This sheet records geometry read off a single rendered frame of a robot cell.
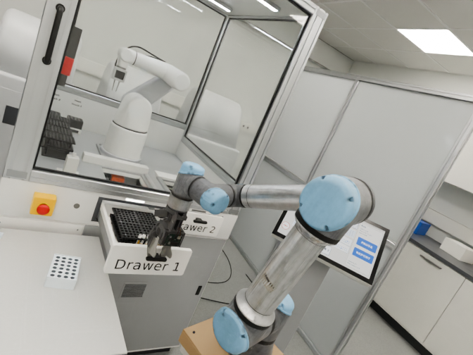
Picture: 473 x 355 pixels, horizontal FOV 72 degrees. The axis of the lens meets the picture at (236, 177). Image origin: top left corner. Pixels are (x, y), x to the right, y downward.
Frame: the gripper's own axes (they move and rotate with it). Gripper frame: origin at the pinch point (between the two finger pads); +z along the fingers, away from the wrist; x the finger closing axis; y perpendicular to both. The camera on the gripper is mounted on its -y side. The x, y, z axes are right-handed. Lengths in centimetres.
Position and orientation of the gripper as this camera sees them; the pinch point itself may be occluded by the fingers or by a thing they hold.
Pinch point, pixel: (155, 256)
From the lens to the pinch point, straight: 116.9
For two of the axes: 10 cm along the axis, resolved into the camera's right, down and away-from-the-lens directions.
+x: 7.9, 2.0, 5.8
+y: 4.7, 4.0, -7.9
